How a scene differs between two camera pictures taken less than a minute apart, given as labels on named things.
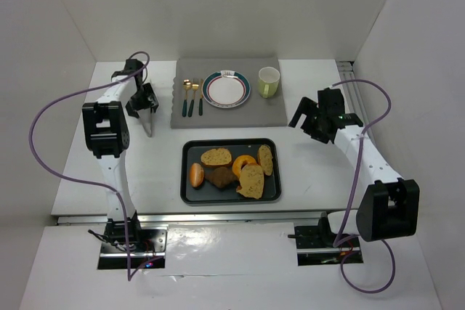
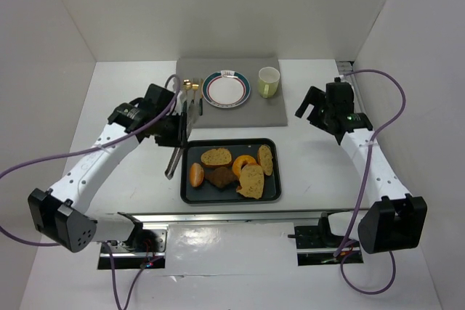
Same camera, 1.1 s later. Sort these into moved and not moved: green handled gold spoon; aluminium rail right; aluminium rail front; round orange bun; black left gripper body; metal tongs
Moved: metal tongs; black left gripper body
Not moved: round orange bun; aluminium rail front; green handled gold spoon; aluminium rail right
